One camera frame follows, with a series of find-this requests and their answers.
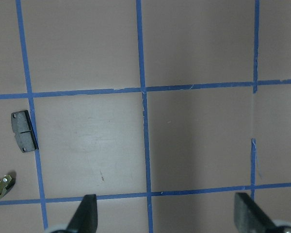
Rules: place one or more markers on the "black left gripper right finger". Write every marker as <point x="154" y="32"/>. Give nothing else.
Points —
<point x="249" y="217"/>

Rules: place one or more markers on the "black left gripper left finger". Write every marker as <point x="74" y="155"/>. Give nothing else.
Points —
<point x="84" y="219"/>

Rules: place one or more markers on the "grey brake pad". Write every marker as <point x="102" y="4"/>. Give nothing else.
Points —
<point x="23" y="131"/>

